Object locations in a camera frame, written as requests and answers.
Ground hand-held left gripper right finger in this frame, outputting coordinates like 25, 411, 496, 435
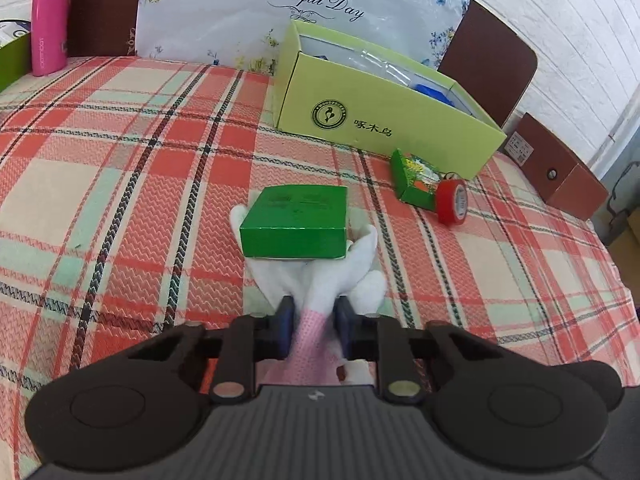
334, 296, 505, 406

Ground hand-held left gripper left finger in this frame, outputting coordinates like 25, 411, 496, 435
125, 296, 296, 406

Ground white and pink glove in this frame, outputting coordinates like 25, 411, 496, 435
229, 204, 388, 387

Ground light green cardboard box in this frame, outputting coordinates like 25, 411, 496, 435
272, 20, 507, 181

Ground green flat box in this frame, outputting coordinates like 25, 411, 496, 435
239, 185, 351, 261

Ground red tape roll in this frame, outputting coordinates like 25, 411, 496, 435
432, 172, 470, 226

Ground green printed small box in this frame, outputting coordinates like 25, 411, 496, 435
390, 148, 446, 211

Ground plaid tablecloth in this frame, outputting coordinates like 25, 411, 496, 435
0, 55, 640, 480

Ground brown shoe box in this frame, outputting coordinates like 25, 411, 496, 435
505, 112, 610, 222

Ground brown wooden chair back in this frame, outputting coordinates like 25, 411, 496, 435
437, 0, 539, 131
67, 0, 147, 58

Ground floral plastic-wrapped pillow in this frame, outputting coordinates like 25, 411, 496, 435
135, 0, 471, 78

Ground dark green bin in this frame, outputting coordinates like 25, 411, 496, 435
0, 30, 32, 93

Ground pink thermos bottle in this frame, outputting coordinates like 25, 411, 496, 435
31, 0, 75, 77

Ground white small box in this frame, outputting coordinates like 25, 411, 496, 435
0, 19, 31, 45

